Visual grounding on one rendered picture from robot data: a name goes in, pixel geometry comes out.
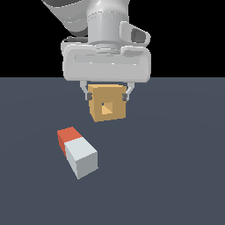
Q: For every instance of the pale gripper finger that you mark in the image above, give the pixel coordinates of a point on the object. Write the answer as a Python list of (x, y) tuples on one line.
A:
[(86, 90), (128, 91)]

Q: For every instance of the red and white peg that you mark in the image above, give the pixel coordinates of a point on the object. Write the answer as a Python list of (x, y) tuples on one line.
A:
[(76, 151)]

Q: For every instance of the tan wooden box with hole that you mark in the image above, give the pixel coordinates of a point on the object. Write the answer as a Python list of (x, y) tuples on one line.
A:
[(107, 103)]

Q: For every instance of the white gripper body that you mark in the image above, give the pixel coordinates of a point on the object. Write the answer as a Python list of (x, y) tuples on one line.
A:
[(107, 63)]

